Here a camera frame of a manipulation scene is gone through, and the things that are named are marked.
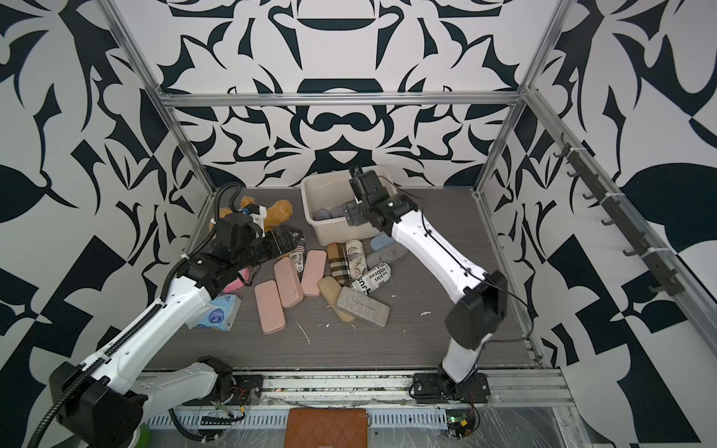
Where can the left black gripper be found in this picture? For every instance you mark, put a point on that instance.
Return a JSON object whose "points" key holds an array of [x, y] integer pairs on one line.
{"points": [[288, 245]]}

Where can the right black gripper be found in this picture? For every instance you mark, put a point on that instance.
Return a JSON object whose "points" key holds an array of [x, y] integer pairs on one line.
{"points": [[352, 211]]}

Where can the blue glasses case back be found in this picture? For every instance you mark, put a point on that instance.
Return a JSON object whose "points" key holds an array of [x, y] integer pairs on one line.
{"points": [[380, 241]]}

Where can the grey glasses case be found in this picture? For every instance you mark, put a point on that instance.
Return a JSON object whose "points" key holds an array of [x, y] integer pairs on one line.
{"points": [[387, 254]]}

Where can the map print glasses case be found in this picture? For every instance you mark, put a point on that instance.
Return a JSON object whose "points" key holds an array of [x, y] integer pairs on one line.
{"points": [[356, 258]]}

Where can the tan woven glasses case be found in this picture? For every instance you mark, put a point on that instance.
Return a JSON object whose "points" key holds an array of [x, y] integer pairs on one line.
{"points": [[331, 290]]}

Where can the newspaper print case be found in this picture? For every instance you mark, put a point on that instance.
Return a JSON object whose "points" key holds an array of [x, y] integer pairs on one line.
{"points": [[298, 260], [370, 282]]}

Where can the grey woven rectangular case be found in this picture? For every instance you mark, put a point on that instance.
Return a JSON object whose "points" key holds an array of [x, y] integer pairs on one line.
{"points": [[362, 306]]}

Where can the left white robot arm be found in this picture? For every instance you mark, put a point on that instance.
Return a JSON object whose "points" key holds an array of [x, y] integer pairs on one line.
{"points": [[100, 399]]}

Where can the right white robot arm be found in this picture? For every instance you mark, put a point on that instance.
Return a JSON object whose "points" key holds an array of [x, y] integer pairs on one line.
{"points": [[480, 299]]}

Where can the pink glasses case right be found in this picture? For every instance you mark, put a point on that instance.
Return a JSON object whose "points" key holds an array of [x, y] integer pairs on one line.
{"points": [[314, 268]]}

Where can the pink glasses case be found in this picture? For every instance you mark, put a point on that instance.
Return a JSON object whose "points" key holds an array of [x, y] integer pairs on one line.
{"points": [[289, 285], [314, 268], [271, 311]]}

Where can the pink glasses case middle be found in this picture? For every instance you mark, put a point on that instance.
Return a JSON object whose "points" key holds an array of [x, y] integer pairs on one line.
{"points": [[289, 285]]}

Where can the beige plastic storage box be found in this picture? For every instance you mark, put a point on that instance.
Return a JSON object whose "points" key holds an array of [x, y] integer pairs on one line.
{"points": [[326, 192]]}

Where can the plaid brown glasses case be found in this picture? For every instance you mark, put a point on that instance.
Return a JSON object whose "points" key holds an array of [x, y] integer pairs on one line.
{"points": [[338, 263]]}

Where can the pink glasses case front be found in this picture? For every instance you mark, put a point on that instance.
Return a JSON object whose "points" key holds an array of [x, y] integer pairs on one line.
{"points": [[271, 311]]}

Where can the orange plush teddy bear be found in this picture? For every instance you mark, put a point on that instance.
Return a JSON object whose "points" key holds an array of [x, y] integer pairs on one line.
{"points": [[277, 214]]}

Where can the pink alarm clock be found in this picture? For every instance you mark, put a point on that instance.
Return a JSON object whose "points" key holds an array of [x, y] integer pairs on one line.
{"points": [[240, 282]]}

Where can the blue tissue pack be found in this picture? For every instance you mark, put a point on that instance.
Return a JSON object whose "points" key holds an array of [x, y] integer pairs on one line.
{"points": [[219, 314]]}

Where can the brown quilted leather wallet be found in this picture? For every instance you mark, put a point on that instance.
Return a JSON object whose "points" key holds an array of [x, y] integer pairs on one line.
{"points": [[327, 428]]}

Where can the green circuit board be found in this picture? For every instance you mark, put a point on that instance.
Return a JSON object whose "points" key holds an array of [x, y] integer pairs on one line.
{"points": [[461, 423]]}

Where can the green tape roll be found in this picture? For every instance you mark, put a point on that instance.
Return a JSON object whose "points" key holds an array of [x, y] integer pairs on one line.
{"points": [[142, 437]]}

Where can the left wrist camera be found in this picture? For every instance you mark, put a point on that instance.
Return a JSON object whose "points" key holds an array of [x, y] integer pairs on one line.
{"points": [[257, 213]]}

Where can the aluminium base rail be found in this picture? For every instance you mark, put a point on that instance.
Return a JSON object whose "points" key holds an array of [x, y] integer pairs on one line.
{"points": [[494, 388]]}

